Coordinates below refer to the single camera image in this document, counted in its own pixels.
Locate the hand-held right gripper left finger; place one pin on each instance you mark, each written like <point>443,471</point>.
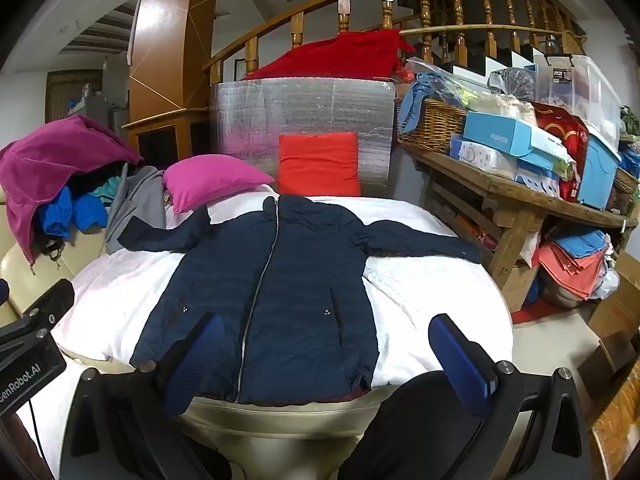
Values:
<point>197,355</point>

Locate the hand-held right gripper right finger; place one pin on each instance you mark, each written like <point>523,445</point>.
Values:
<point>457,360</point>

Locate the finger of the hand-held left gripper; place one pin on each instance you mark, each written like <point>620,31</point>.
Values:
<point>45,307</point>

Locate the navy padded jacket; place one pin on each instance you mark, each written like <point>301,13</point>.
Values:
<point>280,310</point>

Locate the white bed blanket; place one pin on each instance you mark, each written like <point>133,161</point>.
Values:
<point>425,300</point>

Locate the blue garment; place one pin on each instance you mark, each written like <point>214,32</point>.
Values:
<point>60,215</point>

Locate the teal garment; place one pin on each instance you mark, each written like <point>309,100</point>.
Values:
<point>107,191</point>

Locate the grey garment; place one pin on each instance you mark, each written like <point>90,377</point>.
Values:
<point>140,205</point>

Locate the coral cloth stack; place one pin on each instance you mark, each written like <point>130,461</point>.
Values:
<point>570,270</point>

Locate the magenta garment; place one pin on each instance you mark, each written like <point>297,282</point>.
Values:
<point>45,160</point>

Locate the brown cardboard box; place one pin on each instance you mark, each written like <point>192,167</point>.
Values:
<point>615,320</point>

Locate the wooden side shelf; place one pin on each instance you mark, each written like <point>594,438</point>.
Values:
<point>520,210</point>

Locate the blue folded cloth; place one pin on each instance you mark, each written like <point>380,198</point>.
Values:
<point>580,242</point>

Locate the pink pillow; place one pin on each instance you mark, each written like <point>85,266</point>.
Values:
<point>210,180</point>

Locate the white patterned box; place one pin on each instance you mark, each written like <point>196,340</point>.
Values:
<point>480,155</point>

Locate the red pillow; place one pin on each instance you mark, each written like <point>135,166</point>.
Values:
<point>320,165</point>

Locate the blue cardboard box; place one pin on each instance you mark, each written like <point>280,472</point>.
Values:
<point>500,132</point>

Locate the wicker basket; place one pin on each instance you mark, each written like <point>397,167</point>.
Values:
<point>435,127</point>

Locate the light blue plastic bin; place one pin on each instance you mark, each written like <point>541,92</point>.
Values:
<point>597,170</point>

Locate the red bag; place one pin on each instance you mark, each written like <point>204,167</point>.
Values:
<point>565,130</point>

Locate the silver foil insulation board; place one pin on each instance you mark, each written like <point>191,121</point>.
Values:
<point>300,105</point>

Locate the light blue cloth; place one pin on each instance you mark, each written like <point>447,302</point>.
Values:
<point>425,87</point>

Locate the wooden cabinet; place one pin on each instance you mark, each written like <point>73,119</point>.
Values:
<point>165,60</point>

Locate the clear plastic bag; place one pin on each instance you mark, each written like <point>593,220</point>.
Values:
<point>512,82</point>

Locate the clear plastic storage box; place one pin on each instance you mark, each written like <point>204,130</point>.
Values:
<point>580,85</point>

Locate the red cloth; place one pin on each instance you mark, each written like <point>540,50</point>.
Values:
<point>340,55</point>

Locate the wooden stair railing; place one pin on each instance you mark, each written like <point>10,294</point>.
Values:
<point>297,35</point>

